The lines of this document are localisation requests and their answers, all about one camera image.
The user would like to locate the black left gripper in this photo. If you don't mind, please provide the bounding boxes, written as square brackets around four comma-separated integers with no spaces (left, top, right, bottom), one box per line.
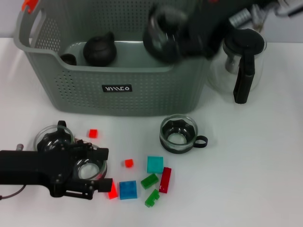
[0,141,109,199]

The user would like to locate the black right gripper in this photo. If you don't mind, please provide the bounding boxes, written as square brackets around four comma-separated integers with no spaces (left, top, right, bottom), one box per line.
[179,0,228,60]

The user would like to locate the glass teacup black sleeve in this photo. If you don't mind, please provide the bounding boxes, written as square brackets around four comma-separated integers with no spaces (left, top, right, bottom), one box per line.
[159,113,209,155]
[72,143,108,182]
[33,120,75,161]
[143,4,190,63]

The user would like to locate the grey perforated storage bin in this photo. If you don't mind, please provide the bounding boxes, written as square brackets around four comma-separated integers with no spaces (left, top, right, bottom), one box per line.
[13,0,222,118]

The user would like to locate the bright red rectangular brick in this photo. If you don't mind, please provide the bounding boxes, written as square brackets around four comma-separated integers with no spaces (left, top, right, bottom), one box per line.
[107,179,118,200]

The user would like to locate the blue square brick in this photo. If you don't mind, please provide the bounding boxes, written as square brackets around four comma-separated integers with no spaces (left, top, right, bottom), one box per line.
[119,180,138,201]

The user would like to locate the green rectangular brick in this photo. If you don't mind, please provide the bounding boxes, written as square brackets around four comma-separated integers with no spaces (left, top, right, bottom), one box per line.
[140,173,159,190]

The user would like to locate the green L-shaped brick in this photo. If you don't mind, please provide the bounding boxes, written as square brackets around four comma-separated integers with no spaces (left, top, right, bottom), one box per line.
[144,188,160,208]

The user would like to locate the teal square brick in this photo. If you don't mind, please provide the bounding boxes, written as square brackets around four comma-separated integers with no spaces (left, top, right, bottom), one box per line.
[146,156,164,174]

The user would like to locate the dark red long brick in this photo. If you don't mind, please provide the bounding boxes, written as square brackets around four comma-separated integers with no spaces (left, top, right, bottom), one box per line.
[159,166,173,193]

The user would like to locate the small black clay cup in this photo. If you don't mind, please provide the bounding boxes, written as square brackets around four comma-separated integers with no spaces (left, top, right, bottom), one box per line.
[60,53,78,66]

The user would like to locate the black clay teapot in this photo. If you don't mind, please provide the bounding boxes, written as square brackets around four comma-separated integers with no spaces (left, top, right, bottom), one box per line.
[82,31,118,67]

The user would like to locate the glass teapot black handle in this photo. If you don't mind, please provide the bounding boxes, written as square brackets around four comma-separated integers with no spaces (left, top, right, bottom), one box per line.
[207,28,267,105]

